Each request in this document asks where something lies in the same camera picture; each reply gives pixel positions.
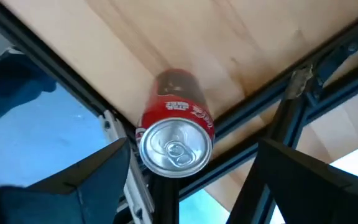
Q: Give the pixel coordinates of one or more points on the black aluminium table frame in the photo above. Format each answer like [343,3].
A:
[73,84]

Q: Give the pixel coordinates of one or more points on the grey crumpled tape piece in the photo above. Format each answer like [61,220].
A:
[298,82]

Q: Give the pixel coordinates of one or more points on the red Coca-Cola can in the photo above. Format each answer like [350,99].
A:
[179,113]

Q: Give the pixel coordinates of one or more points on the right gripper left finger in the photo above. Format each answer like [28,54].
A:
[73,199]

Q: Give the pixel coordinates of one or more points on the dark blue bulky object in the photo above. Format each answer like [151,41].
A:
[8,87]

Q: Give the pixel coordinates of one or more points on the white metal bracket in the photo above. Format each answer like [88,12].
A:
[137,193]

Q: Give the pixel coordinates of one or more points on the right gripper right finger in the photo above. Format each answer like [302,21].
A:
[322,199]

